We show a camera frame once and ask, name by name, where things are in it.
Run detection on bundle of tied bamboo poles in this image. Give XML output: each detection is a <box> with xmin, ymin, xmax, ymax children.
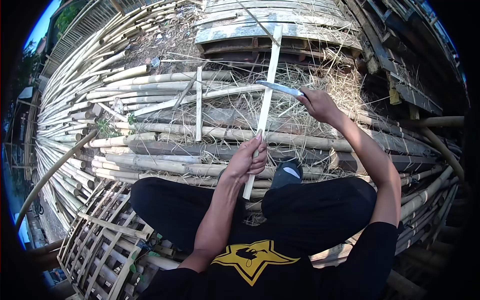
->
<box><xmin>390</xmin><ymin>116</ymin><xmax>466</xmax><ymax>259</ymax></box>

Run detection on person's right fingers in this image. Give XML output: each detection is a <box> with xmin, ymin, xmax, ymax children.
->
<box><xmin>295</xmin><ymin>87</ymin><xmax>323</xmax><ymax>118</ymax></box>

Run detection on woven bamboo lattice frame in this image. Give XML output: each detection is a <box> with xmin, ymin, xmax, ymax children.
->
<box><xmin>56</xmin><ymin>181</ymin><xmax>181</xmax><ymax>300</ymax></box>

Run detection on pale split bamboo strip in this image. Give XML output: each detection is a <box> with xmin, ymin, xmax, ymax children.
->
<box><xmin>242</xmin><ymin>25</ymin><xmax>284</xmax><ymax>200</ymax></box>

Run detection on person's left fingers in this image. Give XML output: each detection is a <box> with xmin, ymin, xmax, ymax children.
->
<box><xmin>247</xmin><ymin>144</ymin><xmax>268</xmax><ymax>175</ymax></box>

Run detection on pile of long bamboo poles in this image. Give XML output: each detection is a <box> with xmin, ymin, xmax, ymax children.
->
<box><xmin>22</xmin><ymin>0</ymin><xmax>211</xmax><ymax>233</ymax></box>

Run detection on person's right hand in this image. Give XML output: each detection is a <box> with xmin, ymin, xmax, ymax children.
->
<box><xmin>295</xmin><ymin>87</ymin><xmax>343</xmax><ymax>124</ymax></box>

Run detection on person's body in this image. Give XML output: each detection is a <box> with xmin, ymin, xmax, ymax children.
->
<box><xmin>137</xmin><ymin>221</ymin><xmax>399</xmax><ymax>300</ymax></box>

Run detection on short pale bamboo slat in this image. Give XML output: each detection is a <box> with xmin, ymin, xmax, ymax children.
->
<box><xmin>194</xmin><ymin>66</ymin><xmax>204</xmax><ymax>142</ymax></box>

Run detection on heap of dry bamboo shavings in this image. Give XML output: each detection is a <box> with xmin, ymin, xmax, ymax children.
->
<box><xmin>165</xmin><ymin>52</ymin><xmax>376</xmax><ymax>181</ymax></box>

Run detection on person's left hand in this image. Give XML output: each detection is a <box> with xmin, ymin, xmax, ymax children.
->
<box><xmin>221</xmin><ymin>129</ymin><xmax>268</xmax><ymax>184</ymax></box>

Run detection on curved bamboo pole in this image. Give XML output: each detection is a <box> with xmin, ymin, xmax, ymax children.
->
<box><xmin>15</xmin><ymin>130</ymin><xmax>99</xmax><ymax>233</ymax></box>

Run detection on person's left thumb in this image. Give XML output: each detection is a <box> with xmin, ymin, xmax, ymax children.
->
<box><xmin>238</xmin><ymin>129</ymin><xmax>264</xmax><ymax>152</ymax></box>

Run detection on steel blade knife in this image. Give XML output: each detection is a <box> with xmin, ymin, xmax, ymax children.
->
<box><xmin>256</xmin><ymin>80</ymin><xmax>305</xmax><ymax>98</ymax></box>

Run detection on stack of weathered wooden planks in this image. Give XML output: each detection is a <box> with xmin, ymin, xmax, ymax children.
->
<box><xmin>193</xmin><ymin>0</ymin><xmax>364</xmax><ymax>64</ymax></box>

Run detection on person's legs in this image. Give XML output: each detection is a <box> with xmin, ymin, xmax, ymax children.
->
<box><xmin>130</xmin><ymin>157</ymin><xmax>378</xmax><ymax>256</ymax></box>

